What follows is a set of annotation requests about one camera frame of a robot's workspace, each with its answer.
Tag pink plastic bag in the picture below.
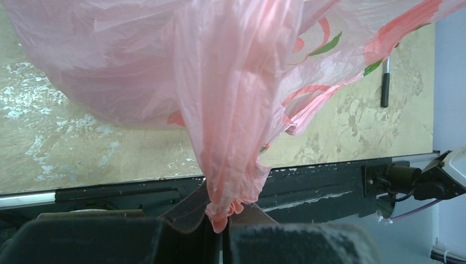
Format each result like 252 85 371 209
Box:
2 1 465 233

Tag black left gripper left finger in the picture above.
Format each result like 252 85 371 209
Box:
1 183 220 263

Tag small black hammer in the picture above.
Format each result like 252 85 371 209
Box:
380 57 391 108

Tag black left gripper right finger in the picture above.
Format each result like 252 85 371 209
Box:
223 203 381 263

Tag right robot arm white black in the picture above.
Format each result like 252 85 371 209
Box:
373 147 465 202

